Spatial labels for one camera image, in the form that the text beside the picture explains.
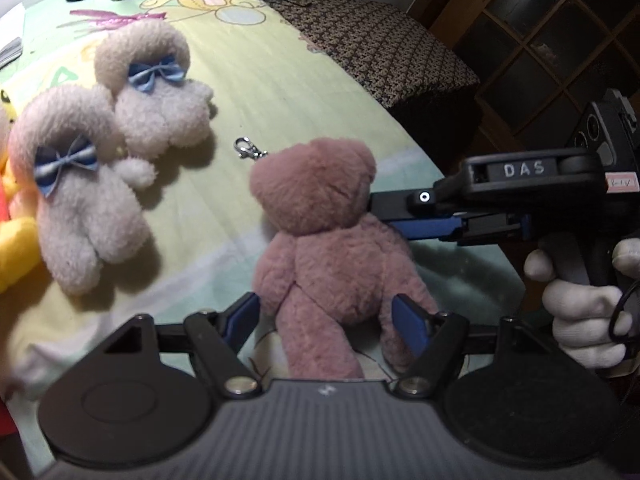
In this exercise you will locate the white paper booklet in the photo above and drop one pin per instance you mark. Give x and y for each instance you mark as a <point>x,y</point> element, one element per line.
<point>10,35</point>

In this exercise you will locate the pink teddy bear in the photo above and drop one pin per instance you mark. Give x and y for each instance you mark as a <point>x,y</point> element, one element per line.
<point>330,270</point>

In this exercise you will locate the yellow plush toy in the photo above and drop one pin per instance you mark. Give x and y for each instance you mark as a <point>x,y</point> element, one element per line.
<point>15,240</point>

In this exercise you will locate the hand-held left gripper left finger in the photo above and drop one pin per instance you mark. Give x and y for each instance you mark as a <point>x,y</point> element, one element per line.
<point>242,317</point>

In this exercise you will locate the white plush, navy striped bow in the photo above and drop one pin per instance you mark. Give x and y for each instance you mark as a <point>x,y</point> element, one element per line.
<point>85,220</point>

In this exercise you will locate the person's right hand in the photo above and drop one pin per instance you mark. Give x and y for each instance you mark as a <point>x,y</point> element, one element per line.
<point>580,320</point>

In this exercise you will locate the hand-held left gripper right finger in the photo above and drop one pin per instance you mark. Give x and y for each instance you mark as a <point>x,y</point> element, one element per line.
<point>407,317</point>

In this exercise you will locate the dark patterned ottoman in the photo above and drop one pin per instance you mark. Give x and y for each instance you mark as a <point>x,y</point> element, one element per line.
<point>380,50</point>

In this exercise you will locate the cartoon printed cloth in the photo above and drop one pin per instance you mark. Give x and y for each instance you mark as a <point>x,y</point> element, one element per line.
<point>300,85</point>

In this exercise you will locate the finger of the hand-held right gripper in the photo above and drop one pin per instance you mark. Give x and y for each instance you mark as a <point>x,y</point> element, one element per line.
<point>425,227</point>

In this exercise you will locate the wooden glass-door cabinet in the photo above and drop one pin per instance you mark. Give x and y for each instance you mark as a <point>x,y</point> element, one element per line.
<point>550,35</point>

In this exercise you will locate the white plush, light blue bow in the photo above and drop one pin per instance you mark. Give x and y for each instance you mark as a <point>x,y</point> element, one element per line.
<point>150,120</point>

